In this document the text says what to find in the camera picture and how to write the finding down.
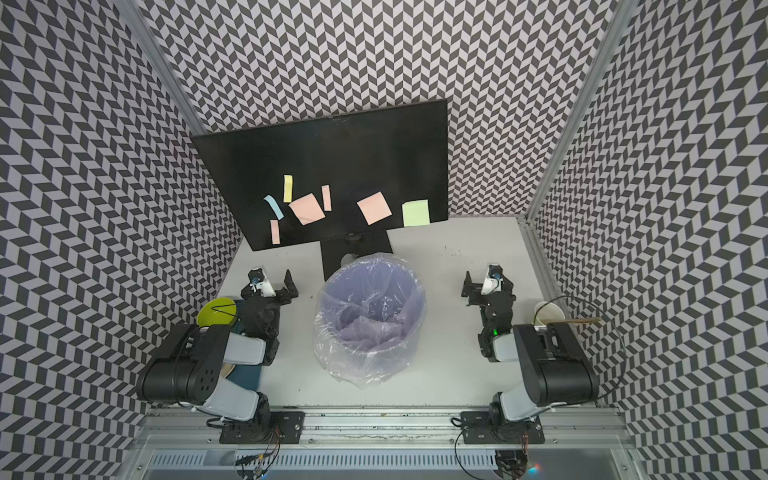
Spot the pink square sticky note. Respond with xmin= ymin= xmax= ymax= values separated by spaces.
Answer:
xmin=357 ymin=192 xmax=392 ymax=225
xmin=289 ymin=193 xmax=325 ymax=225

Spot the green square sticky note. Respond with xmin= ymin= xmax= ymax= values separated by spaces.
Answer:
xmin=402 ymin=199 xmax=431 ymax=227

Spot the pink narrow sticky note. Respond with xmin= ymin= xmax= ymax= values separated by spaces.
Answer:
xmin=321 ymin=185 xmax=332 ymax=212
xmin=270 ymin=220 xmax=281 ymax=245

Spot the blue narrow sticky note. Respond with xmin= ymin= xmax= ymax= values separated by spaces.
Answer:
xmin=264 ymin=195 xmax=284 ymax=221

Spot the yellow narrow sticky note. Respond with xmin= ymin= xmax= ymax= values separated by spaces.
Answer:
xmin=283 ymin=174 xmax=294 ymax=204

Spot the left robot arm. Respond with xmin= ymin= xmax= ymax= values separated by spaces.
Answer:
xmin=136 ymin=268 xmax=299 ymax=428

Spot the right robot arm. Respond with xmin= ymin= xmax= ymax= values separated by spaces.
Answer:
xmin=461 ymin=264 xmax=600 ymax=427

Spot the black monitor stand base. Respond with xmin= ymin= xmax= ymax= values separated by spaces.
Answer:
xmin=320 ymin=231 xmax=393 ymax=280

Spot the black computer monitor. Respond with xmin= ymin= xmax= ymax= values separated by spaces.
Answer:
xmin=192 ymin=100 xmax=449 ymax=251

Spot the white paper cup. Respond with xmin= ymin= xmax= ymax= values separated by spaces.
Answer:
xmin=533 ymin=301 xmax=566 ymax=326

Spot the purple bin with plastic liner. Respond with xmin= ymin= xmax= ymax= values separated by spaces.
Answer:
xmin=313 ymin=253 xmax=427 ymax=389

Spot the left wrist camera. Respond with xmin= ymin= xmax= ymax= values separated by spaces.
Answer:
xmin=248 ymin=267 xmax=276 ymax=298

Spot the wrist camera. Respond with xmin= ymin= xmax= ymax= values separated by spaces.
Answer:
xmin=248 ymin=267 xmax=276 ymax=298
xmin=480 ymin=264 xmax=504 ymax=296

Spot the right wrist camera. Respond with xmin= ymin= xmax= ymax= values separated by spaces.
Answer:
xmin=480 ymin=264 xmax=504 ymax=296

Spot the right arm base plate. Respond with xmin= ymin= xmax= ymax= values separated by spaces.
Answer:
xmin=458 ymin=410 xmax=545 ymax=445

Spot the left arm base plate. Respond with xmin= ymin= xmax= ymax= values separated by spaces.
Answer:
xmin=219 ymin=409 xmax=306 ymax=445

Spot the aluminium mounting rail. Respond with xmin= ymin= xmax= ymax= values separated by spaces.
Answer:
xmin=131 ymin=406 xmax=633 ymax=450

